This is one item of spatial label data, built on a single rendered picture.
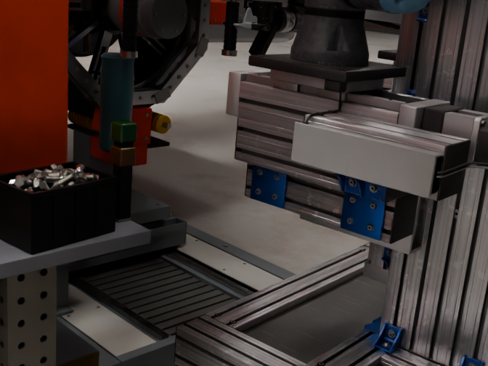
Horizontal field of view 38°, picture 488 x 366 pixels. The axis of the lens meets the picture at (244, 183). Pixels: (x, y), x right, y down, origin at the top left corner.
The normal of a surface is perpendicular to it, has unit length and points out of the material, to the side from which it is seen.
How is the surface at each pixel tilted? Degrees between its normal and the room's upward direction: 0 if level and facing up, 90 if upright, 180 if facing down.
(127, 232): 0
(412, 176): 90
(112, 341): 0
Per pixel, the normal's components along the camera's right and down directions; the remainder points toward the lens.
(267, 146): -0.65, 0.16
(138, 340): 0.08, -0.96
